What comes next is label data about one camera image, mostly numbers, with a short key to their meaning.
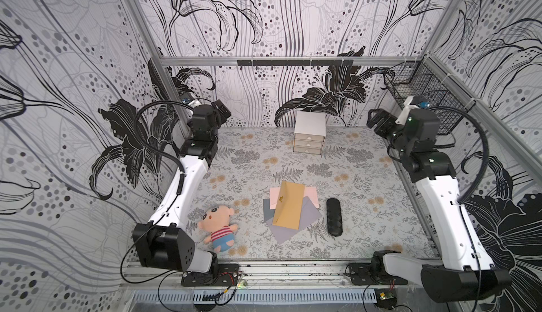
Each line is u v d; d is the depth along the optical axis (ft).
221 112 2.23
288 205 2.94
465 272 1.18
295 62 2.96
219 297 2.29
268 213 2.88
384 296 2.30
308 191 3.07
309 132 3.24
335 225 2.69
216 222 2.62
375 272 2.17
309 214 2.87
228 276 2.39
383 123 1.92
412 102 1.87
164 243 1.31
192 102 2.02
